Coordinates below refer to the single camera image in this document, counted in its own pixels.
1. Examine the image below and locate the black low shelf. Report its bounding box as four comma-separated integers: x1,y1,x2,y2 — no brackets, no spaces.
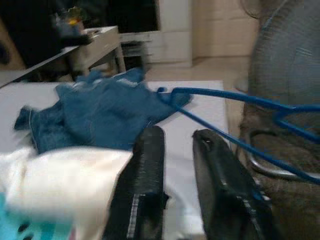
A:
0,46,76,88

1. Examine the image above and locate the white garment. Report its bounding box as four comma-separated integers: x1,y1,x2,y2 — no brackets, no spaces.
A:
0,146,135,240

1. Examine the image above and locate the beige low table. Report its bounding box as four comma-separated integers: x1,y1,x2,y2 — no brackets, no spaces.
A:
67,24,127,76

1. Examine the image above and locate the blue clothes hanger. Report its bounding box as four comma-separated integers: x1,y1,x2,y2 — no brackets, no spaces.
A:
156,86,320,186

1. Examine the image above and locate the chrome tube ring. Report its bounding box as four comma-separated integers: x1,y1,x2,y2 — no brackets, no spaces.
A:
246,146,307,180

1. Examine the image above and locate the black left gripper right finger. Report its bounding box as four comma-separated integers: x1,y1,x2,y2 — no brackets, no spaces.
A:
192,129,285,240

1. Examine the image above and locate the blue crumpled garment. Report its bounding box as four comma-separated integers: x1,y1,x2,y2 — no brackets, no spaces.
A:
13,67,194,154

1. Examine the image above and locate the grey electric fan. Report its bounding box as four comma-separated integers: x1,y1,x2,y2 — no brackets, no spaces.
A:
239,0,320,107

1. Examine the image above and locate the teal plastic basket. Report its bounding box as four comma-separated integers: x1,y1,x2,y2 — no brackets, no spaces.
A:
0,191,76,240

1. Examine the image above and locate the dark cluttered tray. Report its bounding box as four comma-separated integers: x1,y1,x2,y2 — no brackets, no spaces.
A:
53,7,95,46

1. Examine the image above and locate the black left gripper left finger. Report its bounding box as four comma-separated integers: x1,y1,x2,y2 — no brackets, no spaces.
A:
103,125,170,240

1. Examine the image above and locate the white drawer cabinet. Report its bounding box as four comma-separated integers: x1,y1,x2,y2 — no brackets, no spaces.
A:
119,0,193,68

